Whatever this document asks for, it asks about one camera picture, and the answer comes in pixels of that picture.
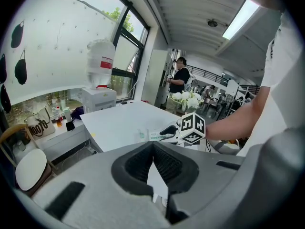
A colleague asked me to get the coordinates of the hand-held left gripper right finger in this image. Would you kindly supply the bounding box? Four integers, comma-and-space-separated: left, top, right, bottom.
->
153, 141, 246, 221

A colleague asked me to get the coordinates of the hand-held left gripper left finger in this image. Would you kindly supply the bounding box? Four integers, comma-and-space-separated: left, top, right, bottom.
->
32, 141, 171, 229

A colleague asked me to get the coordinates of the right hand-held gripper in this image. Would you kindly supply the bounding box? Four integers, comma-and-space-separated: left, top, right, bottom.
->
159, 112, 207, 148

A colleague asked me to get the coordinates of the white wet wipes pack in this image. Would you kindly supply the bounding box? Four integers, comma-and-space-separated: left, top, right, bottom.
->
147, 128, 168, 143

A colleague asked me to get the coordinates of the person's right forearm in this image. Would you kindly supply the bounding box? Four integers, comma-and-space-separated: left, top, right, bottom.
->
204, 86, 271, 142

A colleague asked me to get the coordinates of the white flower bouquet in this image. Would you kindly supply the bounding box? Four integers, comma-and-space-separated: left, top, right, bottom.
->
171, 91, 205, 112

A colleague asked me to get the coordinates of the white side desk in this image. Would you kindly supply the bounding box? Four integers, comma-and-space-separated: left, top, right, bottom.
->
35, 118, 101, 163

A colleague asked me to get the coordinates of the dark purple bag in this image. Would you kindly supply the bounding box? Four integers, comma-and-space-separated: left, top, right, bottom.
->
71, 106, 88, 120

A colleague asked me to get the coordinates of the wooden chair white cushion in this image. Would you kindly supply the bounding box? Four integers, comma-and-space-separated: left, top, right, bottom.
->
0, 124, 59, 198

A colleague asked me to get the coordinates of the pale green tumbler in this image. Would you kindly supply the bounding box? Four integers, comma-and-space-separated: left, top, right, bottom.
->
63, 107, 72, 123

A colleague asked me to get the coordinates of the bottle of amber liquid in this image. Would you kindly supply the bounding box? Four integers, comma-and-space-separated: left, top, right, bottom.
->
55, 106, 63, 128

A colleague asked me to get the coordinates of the beige printed tote bag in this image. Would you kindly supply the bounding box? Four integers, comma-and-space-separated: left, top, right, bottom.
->
25, 105, 56, 141

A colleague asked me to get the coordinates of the white water dispenser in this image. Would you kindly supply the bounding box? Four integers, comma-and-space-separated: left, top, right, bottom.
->
81, 86, 117, 114

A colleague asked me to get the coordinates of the black framed window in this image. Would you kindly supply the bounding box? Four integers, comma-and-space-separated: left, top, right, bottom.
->
38, 0, 151, 104

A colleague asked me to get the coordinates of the clear water jug red label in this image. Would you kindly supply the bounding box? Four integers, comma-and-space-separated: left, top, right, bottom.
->
86, 39, 116, 89

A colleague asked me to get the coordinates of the black cap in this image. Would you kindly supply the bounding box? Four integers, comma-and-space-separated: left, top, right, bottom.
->
14, 49, 28, 85
0, 83, 12, 114
0, 53, 8, 84
10, 21, 25, 49

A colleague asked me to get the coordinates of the person's white t-shirt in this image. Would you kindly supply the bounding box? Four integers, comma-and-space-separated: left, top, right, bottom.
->
235, 10, 301, 157

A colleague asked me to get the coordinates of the rectangular ceiling light panel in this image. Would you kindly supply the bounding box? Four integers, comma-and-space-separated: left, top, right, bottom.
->
222, 0, 260, 40

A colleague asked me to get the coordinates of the white pegboard panel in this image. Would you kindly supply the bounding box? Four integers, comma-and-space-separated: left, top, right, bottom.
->
1, 0, 120, 106

